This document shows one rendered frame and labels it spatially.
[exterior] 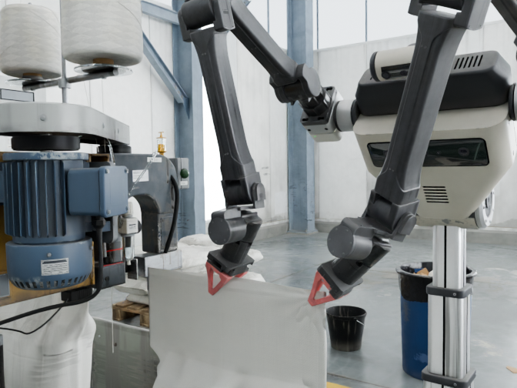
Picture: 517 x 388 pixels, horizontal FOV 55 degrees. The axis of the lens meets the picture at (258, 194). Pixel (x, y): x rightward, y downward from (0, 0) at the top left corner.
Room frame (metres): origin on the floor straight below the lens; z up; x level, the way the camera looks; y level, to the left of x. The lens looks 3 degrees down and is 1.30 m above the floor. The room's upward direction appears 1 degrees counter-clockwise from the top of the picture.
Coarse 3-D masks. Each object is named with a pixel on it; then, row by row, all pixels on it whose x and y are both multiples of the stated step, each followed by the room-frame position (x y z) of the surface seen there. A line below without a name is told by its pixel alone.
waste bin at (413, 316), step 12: (408, 264) 3.27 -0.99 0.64; (420, 264) 3.31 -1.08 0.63; (432, 264) 3.31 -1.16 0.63; (408, 276) 2.96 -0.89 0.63; (420, 276) 2.90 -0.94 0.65; (432, 276) 2.87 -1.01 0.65; (468, 276) 2.88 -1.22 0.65; (408, 288) 2.99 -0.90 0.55; (420, 288) 2.92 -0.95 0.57; (408, 300) 3.00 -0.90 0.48; (420, 300) 2.92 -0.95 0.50; (408, 312) 3.01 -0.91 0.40; (420, 312) 2.93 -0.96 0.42; (408, 324) 3.01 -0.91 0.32; (420, 324) 2.94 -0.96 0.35; (408, 336) 3.02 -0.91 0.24; (420, 336) 2.94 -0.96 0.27; (408, 348) 3.02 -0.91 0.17; (420, 348) 2.94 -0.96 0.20; (408, 360) 3.03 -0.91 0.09; (420, 360) 2.95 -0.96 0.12; (408, 372) 3.03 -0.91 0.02; (420, 372) 2.95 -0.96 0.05
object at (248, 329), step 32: (160, 288) 1.23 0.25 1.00; (192, 288) 1.15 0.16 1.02; (224, 288) 1.09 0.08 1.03; (256, 288) 1.05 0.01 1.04; (288, 288) 1.02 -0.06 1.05; (160, 320) 1.23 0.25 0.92; (192, 320) 1.15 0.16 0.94; (224, 320) 1.09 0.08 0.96; (256, 320) 1.05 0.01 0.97; (288, 320) 1.02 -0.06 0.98; (320, 320) 0.98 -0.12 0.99; (160, 352) 1.22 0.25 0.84; (192, 352) 1.15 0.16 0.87; (224, 352) 1.09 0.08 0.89; (256, 352) 1.05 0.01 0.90; (288, 352) 1.02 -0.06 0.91; (320, 352) 0.98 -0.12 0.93; (160, 384) 1.13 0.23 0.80; (192, 384) 1.08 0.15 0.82; (224, 384) 1.06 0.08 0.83; (256, 384) 1.03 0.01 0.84; (288, 384) 1.01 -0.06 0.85; (320, 384) 0.98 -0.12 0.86
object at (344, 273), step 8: (328, 264) 0.94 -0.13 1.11; (336, 264) 0.93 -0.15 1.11; (344, 264) 0.92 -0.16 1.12; (352, 264) 0.91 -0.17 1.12; (360, 264) 0.91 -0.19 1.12; (320, 272) 0.92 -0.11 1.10; (328, 272) 0.92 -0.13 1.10; (336, 272) 0.93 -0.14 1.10; (344, 272) 0.92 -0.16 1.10; (352, 272) 0.91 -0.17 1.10; (360, 272) 0.91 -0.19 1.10; (336, 280) 0.91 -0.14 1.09; (344, 280) 0.92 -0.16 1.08; (352, 280) 0.92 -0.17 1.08; (360, 280) 0.97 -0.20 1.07; (336, 288) 0.90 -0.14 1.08; (344, 288) 0.91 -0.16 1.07
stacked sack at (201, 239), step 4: (188, 236) 4.88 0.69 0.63; (192, 236) 4.89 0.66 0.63; (196, 236) 4.88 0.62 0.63; (200, 236) 4.85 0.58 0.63; (204, 236) 4.86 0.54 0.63; (208, 236) 4.87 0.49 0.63; (180, 240) 4.80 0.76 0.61; (184, 240) 4.78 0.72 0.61; (188, 240) 4.76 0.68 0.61; (192, 240) 4.75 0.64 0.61; (196, 240) 4.74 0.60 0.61; (200, 240) 4.73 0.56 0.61; (204, 240) 4.70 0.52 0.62; (208, 240) 4.67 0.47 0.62; (188, 244) 4.73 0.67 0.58; (192, 244) 4.71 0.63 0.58; (196, 244) 4.68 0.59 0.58; (200, 244) 4.65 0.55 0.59; (204, 244) 4.63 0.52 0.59; (208, 244) 4.62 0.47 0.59; (212, 244) 4.60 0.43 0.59; (220, 248) 4.53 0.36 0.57
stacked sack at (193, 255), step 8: (184, 248) 4.24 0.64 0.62; (192, 248) 4.23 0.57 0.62; (200, 248) 4.30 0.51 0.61; (208, 248) 4.32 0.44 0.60; (216, 248) 4.33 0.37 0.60; (184, 256) 3.91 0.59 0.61; (192, 256) 3.97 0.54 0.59; (200, 256) 4.02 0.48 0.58; (184, 264) 3.86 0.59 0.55; (192, 264) 3.94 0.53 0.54; (200, 264) 4.03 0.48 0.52
